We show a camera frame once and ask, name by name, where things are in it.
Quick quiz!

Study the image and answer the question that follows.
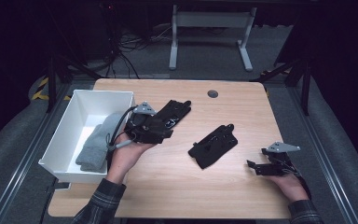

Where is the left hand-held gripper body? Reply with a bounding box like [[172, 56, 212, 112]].
[[124, 101, 157, 145]]

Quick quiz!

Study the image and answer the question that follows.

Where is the tangle of black floor cables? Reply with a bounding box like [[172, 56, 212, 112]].
[[105, 24, 175, 78]]

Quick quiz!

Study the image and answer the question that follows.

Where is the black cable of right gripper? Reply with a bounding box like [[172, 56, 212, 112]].
[[287, 161, 312, 200]]

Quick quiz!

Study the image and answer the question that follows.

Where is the white rectangular storage box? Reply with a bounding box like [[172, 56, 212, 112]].
[[37, 89, 136, 185]]

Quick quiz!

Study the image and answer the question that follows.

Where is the person's left hand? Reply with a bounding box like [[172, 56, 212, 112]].
[[105, 133, 156, 185]]

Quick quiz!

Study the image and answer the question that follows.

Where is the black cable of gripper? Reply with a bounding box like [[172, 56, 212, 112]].
[[106, 105, 138, 152], [287, 161, 312, 200]]

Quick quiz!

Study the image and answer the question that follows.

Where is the aluminium floor rail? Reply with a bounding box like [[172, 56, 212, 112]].
[[0, 83, 73, 224], [287, 87, 358, 224]]

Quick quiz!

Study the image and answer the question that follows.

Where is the grey cable plug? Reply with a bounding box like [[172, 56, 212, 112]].
[[113, 139, 134, 150]]

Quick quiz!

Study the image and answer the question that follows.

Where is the black knit glove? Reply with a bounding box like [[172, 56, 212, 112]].
[[150, 99, 193, 131], [187, 123, 239, 170]]

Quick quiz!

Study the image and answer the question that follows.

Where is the black metal stand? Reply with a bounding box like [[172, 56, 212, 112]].
[[45, 52, 103, 114], [250, 55, 313, 116]]

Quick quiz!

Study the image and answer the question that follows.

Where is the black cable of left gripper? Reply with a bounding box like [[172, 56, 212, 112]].
[[106, 105, 138, 152]]

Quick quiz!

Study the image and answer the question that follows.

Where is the person's right hand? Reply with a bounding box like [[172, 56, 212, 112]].
[[267, 173, 310, 203]]

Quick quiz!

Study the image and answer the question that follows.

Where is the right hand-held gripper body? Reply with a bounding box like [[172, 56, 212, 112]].
[[260, 141, 301, 176]]

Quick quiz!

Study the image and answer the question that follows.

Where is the white metal desk frame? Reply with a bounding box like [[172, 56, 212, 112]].
[[168, 4, 258, 73]]

